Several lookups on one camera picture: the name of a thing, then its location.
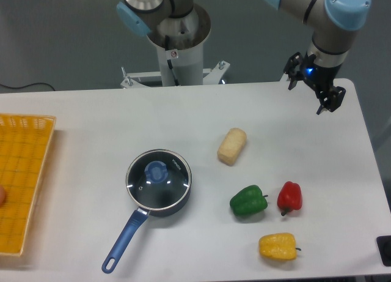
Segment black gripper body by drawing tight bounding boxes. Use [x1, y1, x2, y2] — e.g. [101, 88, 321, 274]
[301, 51, 342, 94]

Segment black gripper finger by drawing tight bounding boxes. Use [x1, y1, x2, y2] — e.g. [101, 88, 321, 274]
[315, 85, 346, 115]
[283, 52, 304, 91]

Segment glass pot lid blue knob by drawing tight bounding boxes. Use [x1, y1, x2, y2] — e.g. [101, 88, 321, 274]
[125, 149, 192, 210]

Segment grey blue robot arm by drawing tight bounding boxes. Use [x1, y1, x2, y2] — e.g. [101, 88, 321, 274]
[116, 0, 371, 112]

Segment beige bread loaf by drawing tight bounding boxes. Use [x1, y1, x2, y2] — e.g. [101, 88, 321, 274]
[217, 128, 247, 166]

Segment red bell pepper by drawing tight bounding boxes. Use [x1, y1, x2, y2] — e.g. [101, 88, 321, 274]
[277, 181, 302, 216]

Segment green bell pepper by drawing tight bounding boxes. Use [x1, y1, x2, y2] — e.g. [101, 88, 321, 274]
[229, 185, 268, 217]

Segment black device at table edge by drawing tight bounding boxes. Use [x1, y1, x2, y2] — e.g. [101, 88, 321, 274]
[376, 236, 391, 267]

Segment yellow bell pepper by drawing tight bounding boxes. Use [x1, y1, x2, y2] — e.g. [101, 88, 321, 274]
[258, 232, 301, 261]

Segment dark blue saucepan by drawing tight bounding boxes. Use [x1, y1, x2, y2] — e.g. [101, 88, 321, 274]
[101, 149, 193, 275]

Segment yellow woven basket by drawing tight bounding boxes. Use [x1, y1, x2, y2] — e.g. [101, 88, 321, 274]
[1, 113, 56, 256]

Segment black floor cable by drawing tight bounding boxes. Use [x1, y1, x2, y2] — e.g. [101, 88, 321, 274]
[0, 82, 56, 91]

